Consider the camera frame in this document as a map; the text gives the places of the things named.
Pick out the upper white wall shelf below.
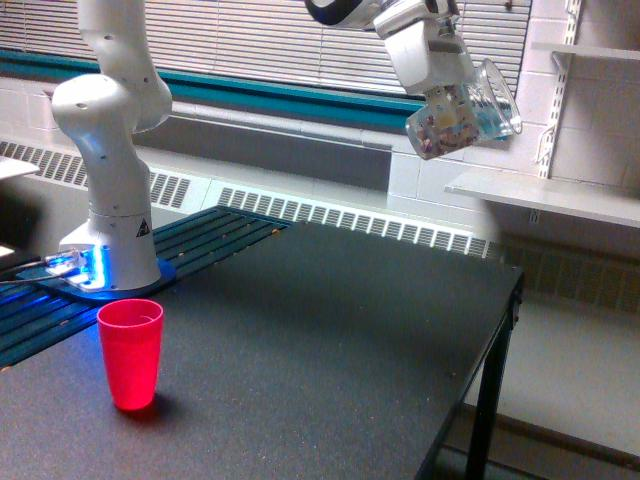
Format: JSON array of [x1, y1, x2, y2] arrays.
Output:
[[531, 42, 640, 61]]

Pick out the white radiator vent cover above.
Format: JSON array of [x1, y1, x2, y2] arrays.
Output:
[[1, 137, 506, 261]]

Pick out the red plastic cup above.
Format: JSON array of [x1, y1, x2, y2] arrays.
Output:
[[97, 298, 164, 411]]

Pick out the white object at left edge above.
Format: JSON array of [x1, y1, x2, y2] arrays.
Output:
[[0, 157, 39, 181]]

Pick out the black cable at base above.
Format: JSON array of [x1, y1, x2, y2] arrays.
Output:
[[0, 255, 47, 287]]

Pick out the white shelf bracket rail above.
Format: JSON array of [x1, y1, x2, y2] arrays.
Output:
[[535, 0, 582, 179]]

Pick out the lower white wall shelf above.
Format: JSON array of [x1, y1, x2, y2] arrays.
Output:
[[444, 169, 639, 228]]

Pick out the white window blinds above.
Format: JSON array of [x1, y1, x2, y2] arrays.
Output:
[[0, 0, 532, 99]]

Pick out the white wall shelf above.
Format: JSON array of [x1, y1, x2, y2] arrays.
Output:
[[444, 169, 639, 228], [531, 42, 640, 61]]

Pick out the black table leg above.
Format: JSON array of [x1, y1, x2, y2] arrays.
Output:
[[465, 275, 524, 479]]

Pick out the blue slotted mounting plate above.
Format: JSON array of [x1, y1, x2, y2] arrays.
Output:
[[1, 206, 291, 368]]

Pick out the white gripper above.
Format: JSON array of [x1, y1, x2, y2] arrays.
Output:
[[374, 0, 474, 95]]

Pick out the clear plastic cup with beads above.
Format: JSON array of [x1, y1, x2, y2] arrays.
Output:
[[405, 59, 522, 160]]

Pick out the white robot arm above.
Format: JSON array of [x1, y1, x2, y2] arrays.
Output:
[[52, 1, 474, 297]]

